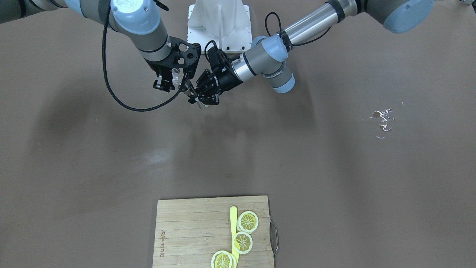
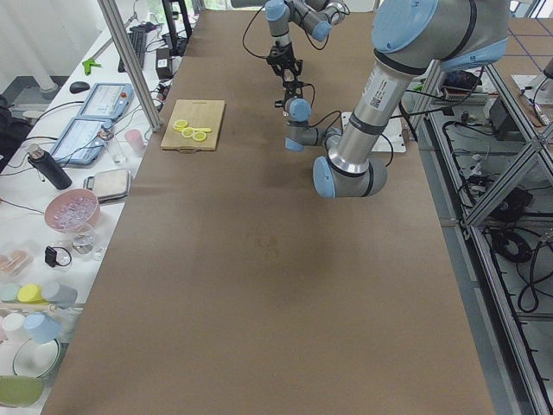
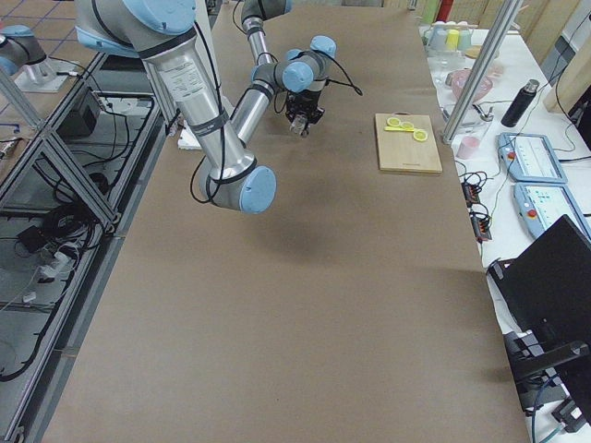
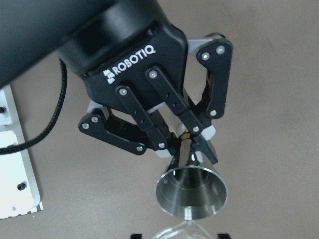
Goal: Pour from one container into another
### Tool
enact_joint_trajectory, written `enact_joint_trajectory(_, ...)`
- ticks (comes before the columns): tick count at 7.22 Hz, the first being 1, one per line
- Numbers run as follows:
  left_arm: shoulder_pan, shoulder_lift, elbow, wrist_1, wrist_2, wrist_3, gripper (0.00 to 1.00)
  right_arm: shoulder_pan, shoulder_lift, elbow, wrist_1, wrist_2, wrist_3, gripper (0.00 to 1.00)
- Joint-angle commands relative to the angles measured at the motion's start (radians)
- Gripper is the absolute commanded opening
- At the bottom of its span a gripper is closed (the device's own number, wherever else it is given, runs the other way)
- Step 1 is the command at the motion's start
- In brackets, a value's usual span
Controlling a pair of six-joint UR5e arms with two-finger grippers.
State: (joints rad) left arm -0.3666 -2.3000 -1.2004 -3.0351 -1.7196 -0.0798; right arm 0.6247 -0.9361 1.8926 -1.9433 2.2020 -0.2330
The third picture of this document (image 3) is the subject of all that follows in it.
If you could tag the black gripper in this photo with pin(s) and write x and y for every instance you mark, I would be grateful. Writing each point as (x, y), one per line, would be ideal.
(308, 101)

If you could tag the clear glass shaker cup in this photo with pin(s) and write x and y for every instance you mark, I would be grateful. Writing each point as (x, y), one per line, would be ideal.
(299, 125)

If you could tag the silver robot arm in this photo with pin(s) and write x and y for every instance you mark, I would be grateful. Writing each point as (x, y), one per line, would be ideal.
(254, 14)
(166, 36)

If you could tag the grey cup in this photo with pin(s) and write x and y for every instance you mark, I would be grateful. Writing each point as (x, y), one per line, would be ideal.
(437, 39)

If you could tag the yellow cup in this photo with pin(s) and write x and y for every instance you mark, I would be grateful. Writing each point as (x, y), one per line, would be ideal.
(452, 40)

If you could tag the pink plastic cup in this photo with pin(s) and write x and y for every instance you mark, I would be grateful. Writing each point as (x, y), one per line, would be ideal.
(468, 147)

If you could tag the green cup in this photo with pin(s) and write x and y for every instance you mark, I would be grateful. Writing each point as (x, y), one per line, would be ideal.
(464, 40)

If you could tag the middle lemon slice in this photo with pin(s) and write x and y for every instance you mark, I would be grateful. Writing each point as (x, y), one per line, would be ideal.
(407, 126)

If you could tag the wooden cutting board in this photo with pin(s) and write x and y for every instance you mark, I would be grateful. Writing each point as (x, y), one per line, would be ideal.
(399, 152)

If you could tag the far lemon slice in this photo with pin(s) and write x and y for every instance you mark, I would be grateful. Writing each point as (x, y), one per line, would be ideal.
(420, 135)

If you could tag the black power strip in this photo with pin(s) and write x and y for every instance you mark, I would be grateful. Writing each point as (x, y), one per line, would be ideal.
(478, 213)

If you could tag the black thermos bottle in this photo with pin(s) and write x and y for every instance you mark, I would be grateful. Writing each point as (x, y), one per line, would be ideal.
(520, 103)

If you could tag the upper blue teach pendant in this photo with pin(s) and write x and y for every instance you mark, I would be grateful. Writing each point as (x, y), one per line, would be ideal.
(530, 158)

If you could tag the blue teach pendant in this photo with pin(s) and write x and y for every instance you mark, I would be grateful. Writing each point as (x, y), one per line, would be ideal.
(530, 158)
(541, 204)

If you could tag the lower blue teach pendant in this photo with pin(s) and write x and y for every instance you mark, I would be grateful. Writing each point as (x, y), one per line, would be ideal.
(541, 204)

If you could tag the black laptop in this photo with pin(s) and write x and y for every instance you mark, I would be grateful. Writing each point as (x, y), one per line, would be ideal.
(547, 288)

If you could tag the black monitor stand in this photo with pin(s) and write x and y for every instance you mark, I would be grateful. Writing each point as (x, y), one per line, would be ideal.
(546, 376)

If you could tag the lemon slice near handle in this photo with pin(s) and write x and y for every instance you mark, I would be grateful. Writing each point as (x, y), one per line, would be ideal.
(393, 121)

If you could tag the aluminium frame post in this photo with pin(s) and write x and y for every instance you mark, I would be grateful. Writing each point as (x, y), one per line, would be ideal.
(492, 43)

